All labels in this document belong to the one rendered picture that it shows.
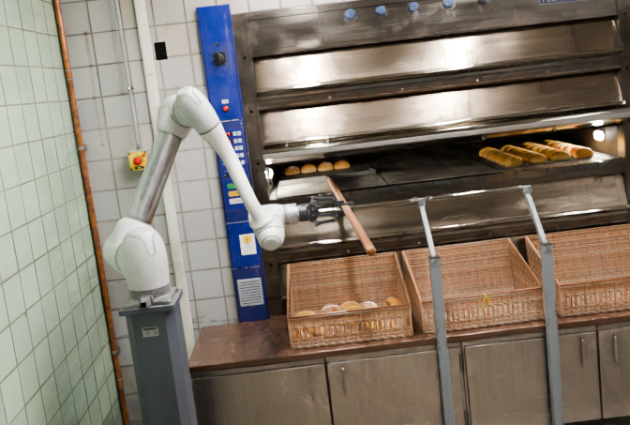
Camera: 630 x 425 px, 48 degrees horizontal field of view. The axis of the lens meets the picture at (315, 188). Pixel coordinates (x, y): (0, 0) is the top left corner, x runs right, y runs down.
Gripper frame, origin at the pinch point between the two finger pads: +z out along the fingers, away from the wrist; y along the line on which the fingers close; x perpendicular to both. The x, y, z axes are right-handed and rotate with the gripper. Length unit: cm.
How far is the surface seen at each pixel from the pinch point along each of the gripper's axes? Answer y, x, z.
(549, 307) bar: 52, 9, 82
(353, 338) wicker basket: 59, -3, -2
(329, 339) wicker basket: 59, -4, -13
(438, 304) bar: 45, 8, 35
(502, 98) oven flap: -36, -52, 87
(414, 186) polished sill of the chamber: 3, -52, 39
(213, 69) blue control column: -65, -51, -53
